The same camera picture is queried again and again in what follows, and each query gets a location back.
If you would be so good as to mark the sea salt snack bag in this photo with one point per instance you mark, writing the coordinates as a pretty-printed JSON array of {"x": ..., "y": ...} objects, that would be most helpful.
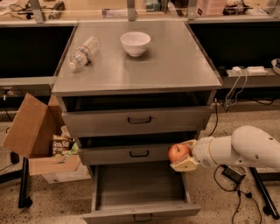
[{"x": 61, "y": 145}]

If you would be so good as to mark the bottom grey drawer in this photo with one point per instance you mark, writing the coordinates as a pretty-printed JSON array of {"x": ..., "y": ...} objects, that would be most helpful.
[{"x": 138, "y": 193}]

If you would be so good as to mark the top grey drawer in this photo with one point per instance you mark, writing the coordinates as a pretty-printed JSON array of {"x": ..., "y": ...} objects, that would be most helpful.
[{"x": 136, "y": 121}]

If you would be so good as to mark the black power adapter brick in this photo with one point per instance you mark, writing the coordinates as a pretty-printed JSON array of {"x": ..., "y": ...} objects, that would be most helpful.
[{"x": 233, "y": 174}]

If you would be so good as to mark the grey metal drawer cabinet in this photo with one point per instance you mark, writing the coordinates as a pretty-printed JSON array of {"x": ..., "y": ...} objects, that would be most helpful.
[{"x": 172, "y": 73}]

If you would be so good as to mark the red apple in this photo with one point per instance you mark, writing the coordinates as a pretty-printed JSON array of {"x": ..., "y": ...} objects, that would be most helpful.
[{"x": 177, "y": 152}]

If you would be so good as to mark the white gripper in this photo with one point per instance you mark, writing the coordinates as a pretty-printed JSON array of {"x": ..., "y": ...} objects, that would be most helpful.
[{"x": 201, "y": 152}]

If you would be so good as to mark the black stand leg left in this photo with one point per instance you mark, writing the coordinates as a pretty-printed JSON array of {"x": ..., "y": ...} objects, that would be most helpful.
[{"x": 24, "y": 199}]

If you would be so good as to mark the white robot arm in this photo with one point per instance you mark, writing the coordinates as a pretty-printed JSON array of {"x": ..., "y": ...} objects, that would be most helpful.
[{"x": 248, "y": 146}]

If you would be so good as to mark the grey drawer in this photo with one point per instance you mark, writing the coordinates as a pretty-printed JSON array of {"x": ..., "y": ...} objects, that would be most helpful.
[
  {"x": 124, "y": 154},
  {"x": 136, "y": 121},
  {"x": 138, "y": 193}
]

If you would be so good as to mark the pink box on shelf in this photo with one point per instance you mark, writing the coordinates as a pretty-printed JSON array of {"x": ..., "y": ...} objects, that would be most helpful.
[{"x": 210, "y": 7}]

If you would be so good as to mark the black stand leg right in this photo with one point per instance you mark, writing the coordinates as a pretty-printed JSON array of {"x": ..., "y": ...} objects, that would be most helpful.
[{"x": 260, "y": 178}]

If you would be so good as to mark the brown cardboard box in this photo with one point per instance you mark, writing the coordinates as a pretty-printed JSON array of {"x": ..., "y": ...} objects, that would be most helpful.
[{"x": 31, "y": 134}]

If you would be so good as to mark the black stand leg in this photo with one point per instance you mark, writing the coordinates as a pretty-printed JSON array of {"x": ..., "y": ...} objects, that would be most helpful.
[
  {"x": 24, "y": 199},
  {"x": 260, "y": 178}
]

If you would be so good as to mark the clear plastic water bottle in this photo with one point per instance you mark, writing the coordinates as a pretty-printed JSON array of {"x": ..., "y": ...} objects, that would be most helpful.
[{"x": 84, "y": 53}]

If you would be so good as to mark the middle grey drawer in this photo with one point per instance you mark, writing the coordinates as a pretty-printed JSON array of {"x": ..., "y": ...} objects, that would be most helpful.
[{"x": 124, "y": 154}]

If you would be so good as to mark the white ceramic bowl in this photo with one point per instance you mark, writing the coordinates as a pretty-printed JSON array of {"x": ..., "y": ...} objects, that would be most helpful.
[{"x": 135, "y": 43}]

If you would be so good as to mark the white power strip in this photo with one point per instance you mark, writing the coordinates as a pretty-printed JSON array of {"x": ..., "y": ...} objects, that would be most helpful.
[{"x": 250, "y": 70}]

